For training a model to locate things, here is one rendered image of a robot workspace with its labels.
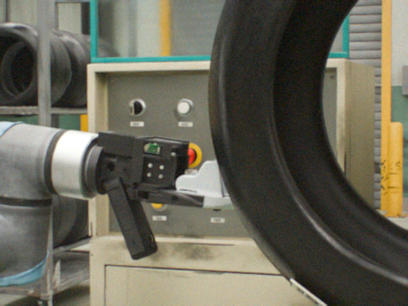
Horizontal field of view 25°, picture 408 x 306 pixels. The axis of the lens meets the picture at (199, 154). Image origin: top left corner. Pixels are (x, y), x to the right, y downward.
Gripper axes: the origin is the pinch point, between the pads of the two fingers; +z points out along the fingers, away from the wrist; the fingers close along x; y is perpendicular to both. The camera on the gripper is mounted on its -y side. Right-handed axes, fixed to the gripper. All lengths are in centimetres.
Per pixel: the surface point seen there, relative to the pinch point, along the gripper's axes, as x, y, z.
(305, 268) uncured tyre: -12.2, -3.9, 12.2
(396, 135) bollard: 870, -30, -78
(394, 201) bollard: 869, -99, -72
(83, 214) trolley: 366, -74, -193
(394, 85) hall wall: 933, 23, -95
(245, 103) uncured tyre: -12.6, 13.6, 3.1
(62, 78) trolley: 338, 3, -200
